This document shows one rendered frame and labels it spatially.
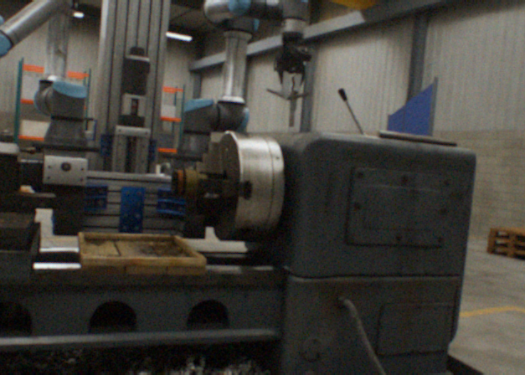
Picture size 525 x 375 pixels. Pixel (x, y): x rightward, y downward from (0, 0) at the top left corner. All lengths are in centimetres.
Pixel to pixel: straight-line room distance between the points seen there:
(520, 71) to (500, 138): 154
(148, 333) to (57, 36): 123
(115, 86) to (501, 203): 1115
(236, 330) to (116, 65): 122
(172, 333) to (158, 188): 77
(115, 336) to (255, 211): 47
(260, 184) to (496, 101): 1183
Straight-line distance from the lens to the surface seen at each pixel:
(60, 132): 191
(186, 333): 134
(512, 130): 1260
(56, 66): 208
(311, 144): 131
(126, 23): 220
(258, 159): 133
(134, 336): 131
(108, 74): 214
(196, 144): 199
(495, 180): 1270
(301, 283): 134
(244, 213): 132
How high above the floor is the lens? 115
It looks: 3 degrees down
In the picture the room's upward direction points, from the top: 5 degrees clockwise
